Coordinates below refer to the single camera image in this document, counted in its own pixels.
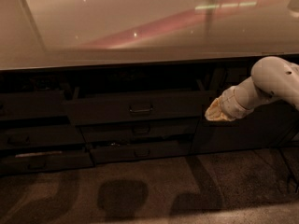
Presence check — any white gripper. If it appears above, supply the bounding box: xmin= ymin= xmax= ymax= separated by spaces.
xmin=205 ymin=86 xmax=253 ymax=121

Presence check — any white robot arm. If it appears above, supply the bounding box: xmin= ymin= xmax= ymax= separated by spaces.
xmin=205 ymin=56 xmax=299 ymax=121

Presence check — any dark cabinet door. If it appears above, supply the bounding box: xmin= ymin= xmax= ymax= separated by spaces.
xmin=191 ymin=66 xmax=299 ymax=154

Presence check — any top drawer metal handle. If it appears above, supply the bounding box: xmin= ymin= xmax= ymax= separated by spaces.
xmin=129 ymin=105 xmax=153 ymax=115

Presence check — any dark cabinet frame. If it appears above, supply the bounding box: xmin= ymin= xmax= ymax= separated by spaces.
xmin=0 ymin=60 xmax=298 ymax=166

